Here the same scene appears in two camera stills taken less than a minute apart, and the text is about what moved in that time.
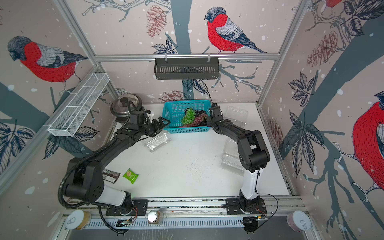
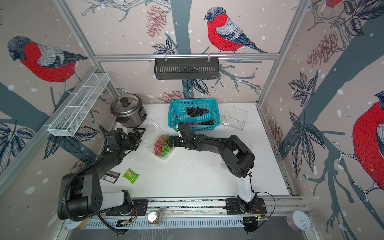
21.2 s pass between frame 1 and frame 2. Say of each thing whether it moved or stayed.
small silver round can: stayed
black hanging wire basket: stayed
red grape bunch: moved
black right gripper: moved
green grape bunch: moved
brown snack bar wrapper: stayed
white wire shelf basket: stayed
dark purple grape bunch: stayed
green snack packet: stayed
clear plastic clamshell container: moved
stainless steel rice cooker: stayed
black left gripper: moved
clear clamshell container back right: stayed
